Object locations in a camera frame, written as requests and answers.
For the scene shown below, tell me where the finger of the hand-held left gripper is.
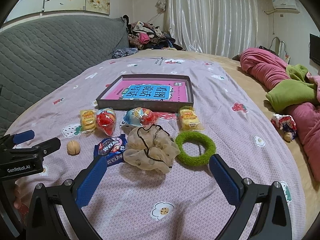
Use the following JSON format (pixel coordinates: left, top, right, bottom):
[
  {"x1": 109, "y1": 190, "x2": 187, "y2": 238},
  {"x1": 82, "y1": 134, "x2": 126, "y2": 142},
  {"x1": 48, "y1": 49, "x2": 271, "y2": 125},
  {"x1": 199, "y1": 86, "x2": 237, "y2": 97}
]
[
  {"x1": 30, "y1": 137, "x2": 62, "y2": 159},
  {"x1": 0, "y1": 129, "x2": 35, "y2": 152}
]

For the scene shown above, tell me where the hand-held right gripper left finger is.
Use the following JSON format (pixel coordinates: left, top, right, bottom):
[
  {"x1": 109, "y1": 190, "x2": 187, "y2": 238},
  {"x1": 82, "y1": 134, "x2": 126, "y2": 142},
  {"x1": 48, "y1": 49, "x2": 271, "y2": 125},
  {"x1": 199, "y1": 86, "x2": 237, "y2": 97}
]
[{"x1": 26, "y1": 155, "x2": 108, "y2": 240}]

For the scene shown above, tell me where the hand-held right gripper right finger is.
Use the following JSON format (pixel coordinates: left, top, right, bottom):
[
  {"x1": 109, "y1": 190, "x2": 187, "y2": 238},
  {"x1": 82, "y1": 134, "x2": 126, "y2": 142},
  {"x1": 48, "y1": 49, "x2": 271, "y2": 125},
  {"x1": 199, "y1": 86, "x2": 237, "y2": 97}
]
[{"x1": 209, "y1": 154, "x2": 293, "y2": 240}]

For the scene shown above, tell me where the blue cookie packet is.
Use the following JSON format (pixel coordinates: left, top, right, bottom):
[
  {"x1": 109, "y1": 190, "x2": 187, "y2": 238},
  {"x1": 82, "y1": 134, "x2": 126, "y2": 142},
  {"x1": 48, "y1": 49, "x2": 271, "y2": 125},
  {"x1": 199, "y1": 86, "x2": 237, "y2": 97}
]
[{"x1": 94, "y1": 134, "x2": 128, "y2": 167}]

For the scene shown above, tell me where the green fuzzy hair ring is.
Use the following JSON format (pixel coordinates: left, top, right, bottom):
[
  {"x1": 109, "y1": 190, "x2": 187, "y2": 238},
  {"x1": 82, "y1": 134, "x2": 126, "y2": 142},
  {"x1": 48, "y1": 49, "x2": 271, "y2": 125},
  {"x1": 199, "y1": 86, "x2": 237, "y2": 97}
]
[{"x1": 175, "y1": 131, "x2": 217, "y2": 167}]

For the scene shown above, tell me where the yellow cake packet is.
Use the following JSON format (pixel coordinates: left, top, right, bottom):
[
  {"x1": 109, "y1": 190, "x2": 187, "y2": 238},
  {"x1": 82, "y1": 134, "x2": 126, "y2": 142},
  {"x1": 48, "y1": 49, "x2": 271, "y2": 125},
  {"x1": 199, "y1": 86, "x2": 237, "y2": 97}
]
[
  {"x1": 177, "y1": 106, "x2": 204, "y2": 132},
  {"x1": 79, "y1": 109, "x2": 97, "y2": 133}
]

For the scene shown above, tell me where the beige dotted mesh scrunchie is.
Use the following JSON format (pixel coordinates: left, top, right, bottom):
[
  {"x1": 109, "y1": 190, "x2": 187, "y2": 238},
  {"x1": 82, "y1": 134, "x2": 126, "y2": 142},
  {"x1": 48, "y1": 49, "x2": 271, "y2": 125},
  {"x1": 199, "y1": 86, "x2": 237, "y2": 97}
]
[{"x1": 124, "y1": 125, "x2": 180, "y2": 174}]

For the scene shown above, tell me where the blue and red snack packet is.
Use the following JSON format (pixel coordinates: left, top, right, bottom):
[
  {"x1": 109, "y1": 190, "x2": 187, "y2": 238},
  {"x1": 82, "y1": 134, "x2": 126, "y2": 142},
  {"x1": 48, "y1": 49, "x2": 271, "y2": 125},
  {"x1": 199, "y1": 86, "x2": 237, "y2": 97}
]
[{"x1": 122, "y1": 107, "x2": 160, "y2": 127}]

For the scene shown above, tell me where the grey shallow cardboard box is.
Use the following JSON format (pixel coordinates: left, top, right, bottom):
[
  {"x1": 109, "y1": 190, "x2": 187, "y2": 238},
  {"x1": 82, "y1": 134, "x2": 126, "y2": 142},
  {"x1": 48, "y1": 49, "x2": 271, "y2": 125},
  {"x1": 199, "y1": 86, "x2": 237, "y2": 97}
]
[{"x1": 96, "y1": 74, "x2": 195, "y2": 113}]

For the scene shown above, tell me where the person's left hand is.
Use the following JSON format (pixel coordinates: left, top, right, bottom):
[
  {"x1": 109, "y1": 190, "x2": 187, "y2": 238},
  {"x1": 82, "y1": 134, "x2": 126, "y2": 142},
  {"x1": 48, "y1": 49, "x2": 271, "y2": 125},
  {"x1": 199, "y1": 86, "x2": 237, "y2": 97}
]
[{"x1": 14, "y1": 180, "x2": 28, "y2": 209}]

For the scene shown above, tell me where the pink strawberry printed bedsheet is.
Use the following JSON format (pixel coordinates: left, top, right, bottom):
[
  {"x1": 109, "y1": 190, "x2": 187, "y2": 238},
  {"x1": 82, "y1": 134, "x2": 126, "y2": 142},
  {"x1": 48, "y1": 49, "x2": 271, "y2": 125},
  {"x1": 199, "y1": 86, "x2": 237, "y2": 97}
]
[{"x1": 5, "y1": 55, "x2": 307, "y2": 240}]

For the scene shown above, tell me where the tan bed cover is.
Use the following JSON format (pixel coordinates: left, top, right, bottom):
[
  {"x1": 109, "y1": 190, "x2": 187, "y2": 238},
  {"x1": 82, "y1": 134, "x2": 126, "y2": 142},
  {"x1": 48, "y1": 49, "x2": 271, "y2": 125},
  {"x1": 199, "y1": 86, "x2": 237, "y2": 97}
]
[{"x1": 135, "y1": 49, "x2": 320, "y2": 230}]

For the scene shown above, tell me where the grey quilted headboard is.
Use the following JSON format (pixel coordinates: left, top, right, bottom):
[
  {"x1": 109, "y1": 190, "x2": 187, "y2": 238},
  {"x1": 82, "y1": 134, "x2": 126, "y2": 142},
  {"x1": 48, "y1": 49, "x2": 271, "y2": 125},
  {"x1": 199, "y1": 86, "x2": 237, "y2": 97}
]
[{"x1": 0, "y1": 15, "x2": 129, "y2": 135}]

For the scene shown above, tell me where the red and white snack packet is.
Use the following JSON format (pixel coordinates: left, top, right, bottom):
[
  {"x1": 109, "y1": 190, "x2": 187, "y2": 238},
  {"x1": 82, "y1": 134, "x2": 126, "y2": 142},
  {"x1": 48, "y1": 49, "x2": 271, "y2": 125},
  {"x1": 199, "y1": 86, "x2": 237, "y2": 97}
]
[{"x1": 271, "y1": 114, "x2": 297, "y2": 137}]

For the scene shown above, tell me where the green blanket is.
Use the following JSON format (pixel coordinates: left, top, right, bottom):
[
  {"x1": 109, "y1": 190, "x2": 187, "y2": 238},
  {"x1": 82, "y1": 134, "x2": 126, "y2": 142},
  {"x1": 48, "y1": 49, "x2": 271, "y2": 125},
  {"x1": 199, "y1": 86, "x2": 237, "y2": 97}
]
[{"x1": 265, "y1": 64, "x2": 320, "y2": 113}]

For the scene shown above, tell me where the blue patterned cloth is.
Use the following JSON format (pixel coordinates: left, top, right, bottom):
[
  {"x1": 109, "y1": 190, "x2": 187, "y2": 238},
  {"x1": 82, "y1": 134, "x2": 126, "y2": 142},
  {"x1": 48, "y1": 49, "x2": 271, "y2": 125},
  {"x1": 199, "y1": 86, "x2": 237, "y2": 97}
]
[{"x1": 111, "y1": 47, "x2": 138, "y2": 59}]

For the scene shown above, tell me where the pink blanket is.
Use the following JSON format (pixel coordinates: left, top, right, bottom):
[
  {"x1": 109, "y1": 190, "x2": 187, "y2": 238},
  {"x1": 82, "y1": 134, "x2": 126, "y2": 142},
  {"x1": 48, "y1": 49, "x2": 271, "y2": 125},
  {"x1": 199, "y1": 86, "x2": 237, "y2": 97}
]
[{"x1": 240, "y1": 48, "x2": 320, "y2": 178}]

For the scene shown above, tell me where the white metal chair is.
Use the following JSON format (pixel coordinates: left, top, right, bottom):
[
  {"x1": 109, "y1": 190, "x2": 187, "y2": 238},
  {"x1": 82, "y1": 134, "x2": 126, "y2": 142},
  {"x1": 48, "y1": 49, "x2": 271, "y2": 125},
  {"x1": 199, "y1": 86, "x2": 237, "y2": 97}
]
[{"x1": 271, "y1": 37, "x2": 290, "y2": 63}]

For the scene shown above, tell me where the pile of clothes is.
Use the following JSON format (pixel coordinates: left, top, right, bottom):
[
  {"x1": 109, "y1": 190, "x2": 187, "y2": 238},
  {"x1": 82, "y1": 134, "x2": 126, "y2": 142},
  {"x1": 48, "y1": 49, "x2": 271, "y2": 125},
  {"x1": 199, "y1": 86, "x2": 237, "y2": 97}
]
[{"x1": 126, "y1": 21, "x2": 185, "y2": 51}]

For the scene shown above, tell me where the black television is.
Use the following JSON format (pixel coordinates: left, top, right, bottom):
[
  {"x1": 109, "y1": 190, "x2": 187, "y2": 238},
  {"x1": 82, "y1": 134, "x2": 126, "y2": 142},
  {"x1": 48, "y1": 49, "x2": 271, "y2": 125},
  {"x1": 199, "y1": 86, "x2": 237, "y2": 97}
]
[{"x1": 309, "y1": 33, "x2": 320, "y2": 65}]

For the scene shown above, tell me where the white curtain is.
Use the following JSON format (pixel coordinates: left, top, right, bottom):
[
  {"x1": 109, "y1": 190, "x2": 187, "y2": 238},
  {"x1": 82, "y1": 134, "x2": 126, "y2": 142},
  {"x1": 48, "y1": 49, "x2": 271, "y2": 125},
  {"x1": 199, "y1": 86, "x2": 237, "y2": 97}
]
[{"x1": 164, "y1": 0, "x2": 258, "y2": 58}]

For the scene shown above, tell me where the white air conditioner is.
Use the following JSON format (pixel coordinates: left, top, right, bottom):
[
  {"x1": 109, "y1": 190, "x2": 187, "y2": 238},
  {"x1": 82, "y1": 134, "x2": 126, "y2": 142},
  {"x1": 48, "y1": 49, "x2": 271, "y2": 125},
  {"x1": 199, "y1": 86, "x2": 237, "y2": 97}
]
[{"x1": 272, "y1": 0, "x2": 300, "y2": 14}]

